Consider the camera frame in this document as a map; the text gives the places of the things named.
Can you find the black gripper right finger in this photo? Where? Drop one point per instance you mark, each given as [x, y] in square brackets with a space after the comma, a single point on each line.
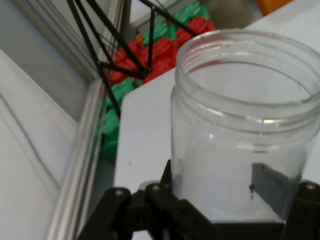
[305, 215]

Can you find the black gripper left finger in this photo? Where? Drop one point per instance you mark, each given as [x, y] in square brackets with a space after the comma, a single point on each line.
[155, 215]

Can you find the clear plastic jar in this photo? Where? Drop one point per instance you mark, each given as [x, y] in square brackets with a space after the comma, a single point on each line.
[237, 140]

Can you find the black tripod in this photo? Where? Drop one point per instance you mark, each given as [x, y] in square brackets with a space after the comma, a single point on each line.
[117, 37]

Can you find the green foam block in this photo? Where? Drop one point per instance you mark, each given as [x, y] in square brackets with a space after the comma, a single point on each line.
[190, 13]

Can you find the orange foam block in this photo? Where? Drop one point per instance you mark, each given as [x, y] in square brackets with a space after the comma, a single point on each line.
[272, 5]

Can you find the aluminium wall rail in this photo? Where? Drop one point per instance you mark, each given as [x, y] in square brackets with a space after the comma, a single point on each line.
[82, 150]

